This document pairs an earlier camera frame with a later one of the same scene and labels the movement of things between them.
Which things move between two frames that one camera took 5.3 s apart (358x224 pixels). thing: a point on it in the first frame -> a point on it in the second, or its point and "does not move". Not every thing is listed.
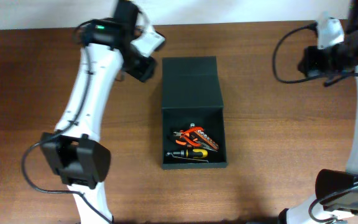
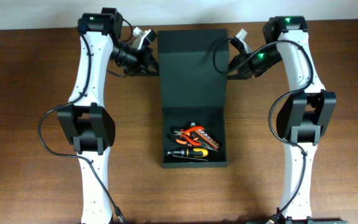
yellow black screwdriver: x=192 y=153 does not move
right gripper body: x=309 y=62 -> x=238 y=66
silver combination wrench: x=184 y=158 does not move
